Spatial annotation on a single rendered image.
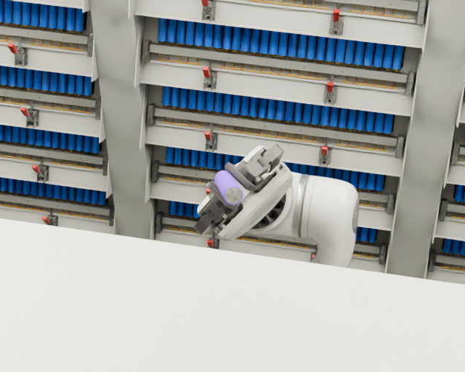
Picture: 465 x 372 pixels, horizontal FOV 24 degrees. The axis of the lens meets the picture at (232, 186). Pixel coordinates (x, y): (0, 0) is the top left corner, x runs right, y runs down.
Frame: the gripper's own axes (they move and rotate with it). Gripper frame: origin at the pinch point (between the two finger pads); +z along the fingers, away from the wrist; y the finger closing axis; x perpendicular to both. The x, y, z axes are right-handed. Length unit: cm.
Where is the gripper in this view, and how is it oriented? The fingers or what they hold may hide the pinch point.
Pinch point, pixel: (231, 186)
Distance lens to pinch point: 105.5
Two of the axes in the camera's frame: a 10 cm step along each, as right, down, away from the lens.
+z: -1.6, -0.7, -9.8
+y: -7.0, 7.1, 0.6
